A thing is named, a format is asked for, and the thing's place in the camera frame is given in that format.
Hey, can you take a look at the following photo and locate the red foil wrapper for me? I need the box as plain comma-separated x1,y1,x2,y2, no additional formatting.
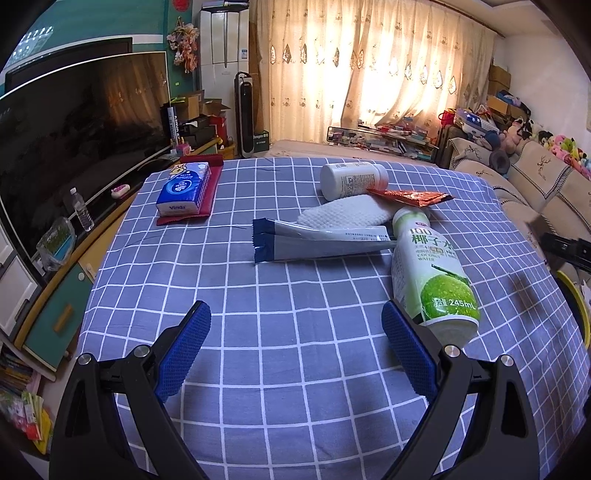
367,188,455,209

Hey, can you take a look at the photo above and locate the blue checked tablecloth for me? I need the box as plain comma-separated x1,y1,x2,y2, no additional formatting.
76,157,591,480

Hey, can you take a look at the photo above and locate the beige sofa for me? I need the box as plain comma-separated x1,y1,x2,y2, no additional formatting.
443,136,591,259

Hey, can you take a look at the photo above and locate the cardboard box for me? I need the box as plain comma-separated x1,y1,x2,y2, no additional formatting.
488,65,511,95

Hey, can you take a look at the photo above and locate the row of plush toys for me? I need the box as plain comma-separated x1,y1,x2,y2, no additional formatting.
496,117,591,178

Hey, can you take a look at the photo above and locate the black tower fan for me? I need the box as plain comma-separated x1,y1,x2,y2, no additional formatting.
234,71,256,158

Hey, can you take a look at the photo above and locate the green and white drink bottle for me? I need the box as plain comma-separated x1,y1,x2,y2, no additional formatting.
391,206,481,344

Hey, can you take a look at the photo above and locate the white standing air conditioner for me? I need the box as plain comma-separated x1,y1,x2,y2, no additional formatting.
198,7,250,107

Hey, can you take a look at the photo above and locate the large curved television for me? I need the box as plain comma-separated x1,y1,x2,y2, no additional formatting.
0,51,174,273

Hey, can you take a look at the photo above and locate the white pill bottle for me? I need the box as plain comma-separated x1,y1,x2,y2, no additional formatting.
320,161,389,201

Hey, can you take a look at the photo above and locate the black bin with yellow-green rim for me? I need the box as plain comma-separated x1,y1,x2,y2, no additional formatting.
554,270,591,352

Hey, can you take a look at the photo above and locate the pile of books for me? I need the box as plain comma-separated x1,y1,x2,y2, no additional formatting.
0,346,54,455

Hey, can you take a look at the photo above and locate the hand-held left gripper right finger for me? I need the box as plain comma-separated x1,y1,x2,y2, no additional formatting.
381,300,541,480

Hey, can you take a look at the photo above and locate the white towel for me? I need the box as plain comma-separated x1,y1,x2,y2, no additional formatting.
295,194,393,232

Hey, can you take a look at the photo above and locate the white drawer unit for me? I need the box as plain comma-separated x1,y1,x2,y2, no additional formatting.
0,226,42,337

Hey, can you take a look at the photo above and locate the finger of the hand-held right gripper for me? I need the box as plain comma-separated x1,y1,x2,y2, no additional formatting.
540,233,591,273

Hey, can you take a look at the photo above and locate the cream embroidered curtain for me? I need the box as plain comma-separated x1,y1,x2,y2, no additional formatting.
249,0,497,158

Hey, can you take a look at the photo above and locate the glass ashtray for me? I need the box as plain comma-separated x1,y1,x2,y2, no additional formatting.
36,216,77,273

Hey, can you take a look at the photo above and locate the hanging flower decoration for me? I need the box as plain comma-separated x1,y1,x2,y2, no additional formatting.
167,18,200,73

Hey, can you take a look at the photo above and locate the blue and red tissue pack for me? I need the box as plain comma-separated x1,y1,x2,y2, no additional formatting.
156,155,225,227

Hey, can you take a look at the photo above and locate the clear water bottle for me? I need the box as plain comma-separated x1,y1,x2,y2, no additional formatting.
69,187,95,232

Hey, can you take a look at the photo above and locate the cluttered glass coffee table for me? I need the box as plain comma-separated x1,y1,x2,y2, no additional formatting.
327,121,439,160

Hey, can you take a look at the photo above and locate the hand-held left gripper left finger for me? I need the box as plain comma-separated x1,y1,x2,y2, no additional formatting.
48,300,212,480

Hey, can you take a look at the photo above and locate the teal television cabinet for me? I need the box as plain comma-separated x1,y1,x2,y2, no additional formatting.
14,138,232,379

